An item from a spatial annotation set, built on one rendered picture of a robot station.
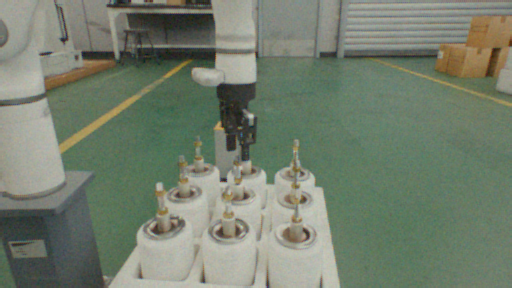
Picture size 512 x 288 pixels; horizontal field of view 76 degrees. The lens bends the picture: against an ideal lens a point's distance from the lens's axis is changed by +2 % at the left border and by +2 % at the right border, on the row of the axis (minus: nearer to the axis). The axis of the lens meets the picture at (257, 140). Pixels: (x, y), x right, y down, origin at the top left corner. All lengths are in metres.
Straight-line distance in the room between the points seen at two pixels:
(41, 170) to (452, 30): 6.06
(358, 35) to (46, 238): 5.34
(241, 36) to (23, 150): 0.42
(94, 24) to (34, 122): 5.37
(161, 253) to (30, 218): 0.24
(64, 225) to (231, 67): 0.42
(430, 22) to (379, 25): 0.79
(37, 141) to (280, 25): 5.01
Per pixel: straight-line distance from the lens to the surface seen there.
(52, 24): 4.06
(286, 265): 0.58
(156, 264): 0.62
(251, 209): 0.67
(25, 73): 0.70
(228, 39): 0.58
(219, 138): 0.93
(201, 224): 0.72
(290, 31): 5.52
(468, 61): 4.14
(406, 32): 5.96
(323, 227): 0.74
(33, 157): 0.69
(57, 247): 0.74
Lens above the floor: 0.61
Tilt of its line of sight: 21 degrees down
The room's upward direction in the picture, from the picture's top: straight up
